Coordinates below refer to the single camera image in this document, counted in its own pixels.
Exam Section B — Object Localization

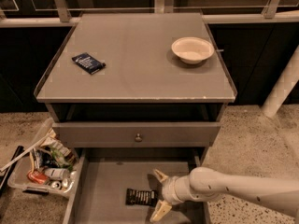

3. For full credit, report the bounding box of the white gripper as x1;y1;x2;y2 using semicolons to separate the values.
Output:
149;169;191;222

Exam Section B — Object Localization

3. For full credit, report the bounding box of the black rxbar chocolate wrapper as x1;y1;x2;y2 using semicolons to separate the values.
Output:
125;189;158;206

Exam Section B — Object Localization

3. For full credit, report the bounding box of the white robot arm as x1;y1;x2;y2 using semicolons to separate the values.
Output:
150;167;299;224

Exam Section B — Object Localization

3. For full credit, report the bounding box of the round metal drawer knob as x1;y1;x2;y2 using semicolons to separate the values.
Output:
135;133;143;143

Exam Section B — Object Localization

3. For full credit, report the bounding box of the open grey middle drawer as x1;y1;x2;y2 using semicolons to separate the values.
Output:
63;147;210;224

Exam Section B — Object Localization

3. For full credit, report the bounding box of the grey top drawer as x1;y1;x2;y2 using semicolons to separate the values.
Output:
52;122;221;148

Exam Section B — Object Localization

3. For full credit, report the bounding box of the grey drawer cabinet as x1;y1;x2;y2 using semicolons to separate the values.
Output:
34;12;238;156

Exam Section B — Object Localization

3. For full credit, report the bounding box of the white can in bin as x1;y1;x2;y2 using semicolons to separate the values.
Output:
44;168;70;180

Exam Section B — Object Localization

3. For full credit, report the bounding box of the clear plastic bin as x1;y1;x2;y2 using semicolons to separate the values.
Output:
8;119;78;198

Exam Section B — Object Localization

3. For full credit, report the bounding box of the green white snack bag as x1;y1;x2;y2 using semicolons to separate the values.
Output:
44;137;75;169

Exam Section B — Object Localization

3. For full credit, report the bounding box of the orange snack packet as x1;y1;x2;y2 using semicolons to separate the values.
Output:
27;170;49;185

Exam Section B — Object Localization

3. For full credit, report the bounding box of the white paper bowl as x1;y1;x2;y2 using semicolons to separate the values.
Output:
171;37;215;64

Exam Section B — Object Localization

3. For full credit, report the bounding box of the blue snack bar wrapper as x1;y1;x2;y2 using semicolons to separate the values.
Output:
72;52;106;75

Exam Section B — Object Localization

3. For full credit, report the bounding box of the white diagonal post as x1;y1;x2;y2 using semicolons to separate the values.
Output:
261;46;299;118

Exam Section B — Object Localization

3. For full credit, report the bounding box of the metal window railing frame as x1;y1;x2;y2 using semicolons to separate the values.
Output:
0;0;299;27

